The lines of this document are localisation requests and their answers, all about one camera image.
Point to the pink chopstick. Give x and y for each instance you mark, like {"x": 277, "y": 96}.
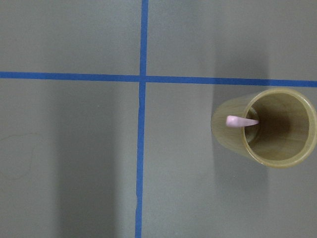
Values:
{"x": 236, "y": 122}

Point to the tan wooden cup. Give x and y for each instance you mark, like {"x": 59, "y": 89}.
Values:
{"x": 285, "y": 135}

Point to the brown paper table mat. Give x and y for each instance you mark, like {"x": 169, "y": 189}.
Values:
{"x": 105, "y": 109}

